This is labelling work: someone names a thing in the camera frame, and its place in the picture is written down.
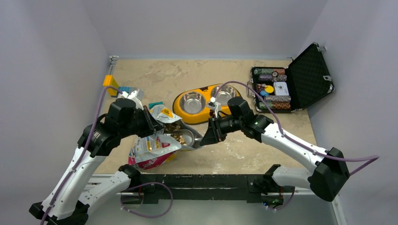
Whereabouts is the yellow toy brick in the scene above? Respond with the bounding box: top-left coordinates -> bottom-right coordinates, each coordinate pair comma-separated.
103,75 -> 119,96

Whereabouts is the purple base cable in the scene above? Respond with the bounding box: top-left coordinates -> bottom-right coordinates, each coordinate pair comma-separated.
120,182 -> 174,218

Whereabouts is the teal arch block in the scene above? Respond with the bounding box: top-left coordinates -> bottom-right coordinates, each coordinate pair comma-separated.
148,101 -> 163,109

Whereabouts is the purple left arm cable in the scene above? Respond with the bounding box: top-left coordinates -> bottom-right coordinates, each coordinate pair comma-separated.
38,86 -> 123,225

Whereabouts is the yellow dealer chip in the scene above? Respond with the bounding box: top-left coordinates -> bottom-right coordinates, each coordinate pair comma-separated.
264,85 -> 274,95

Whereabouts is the black poker chip case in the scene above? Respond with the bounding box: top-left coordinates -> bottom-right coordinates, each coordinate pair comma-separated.
249,42 -> 335,113

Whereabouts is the metal food scoop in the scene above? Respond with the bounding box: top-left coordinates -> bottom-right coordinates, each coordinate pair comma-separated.
171,129 -> 202,151

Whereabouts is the blue toy brick base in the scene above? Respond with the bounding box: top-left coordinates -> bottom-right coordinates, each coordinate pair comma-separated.
119,86 -> 144,100

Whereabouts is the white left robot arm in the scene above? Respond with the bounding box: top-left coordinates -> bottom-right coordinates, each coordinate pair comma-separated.
29,98 -> 163,225

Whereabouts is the white card box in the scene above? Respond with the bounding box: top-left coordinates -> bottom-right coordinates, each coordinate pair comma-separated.
273,82 -> 289,96

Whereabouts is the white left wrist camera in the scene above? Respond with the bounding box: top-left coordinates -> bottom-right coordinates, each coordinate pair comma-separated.
118,89 -> 144,110

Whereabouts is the white yellow pet food bag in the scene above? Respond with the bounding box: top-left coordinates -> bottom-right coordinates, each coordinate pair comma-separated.
128,105 -> 198,170

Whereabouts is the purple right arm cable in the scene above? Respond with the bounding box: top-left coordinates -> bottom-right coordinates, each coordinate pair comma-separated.
213,81 -> 380,177

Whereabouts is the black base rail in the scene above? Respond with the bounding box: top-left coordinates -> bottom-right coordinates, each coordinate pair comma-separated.
121,174 -> 295,204

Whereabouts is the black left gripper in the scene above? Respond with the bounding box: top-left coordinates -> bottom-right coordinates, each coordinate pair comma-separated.
118,105 -> 164,138

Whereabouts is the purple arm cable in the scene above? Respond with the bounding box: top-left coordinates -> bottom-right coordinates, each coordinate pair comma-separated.
38,86 -> 123,225
213,81 -> 380,177

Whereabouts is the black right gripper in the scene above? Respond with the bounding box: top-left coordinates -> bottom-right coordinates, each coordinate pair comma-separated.
200,114 -> 243,146

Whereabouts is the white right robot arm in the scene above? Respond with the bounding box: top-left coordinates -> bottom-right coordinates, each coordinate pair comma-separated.
200,97 -> 350,202

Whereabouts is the yellow double pet bowl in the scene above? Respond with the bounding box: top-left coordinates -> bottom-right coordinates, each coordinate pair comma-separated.
172,84 -> 241,125

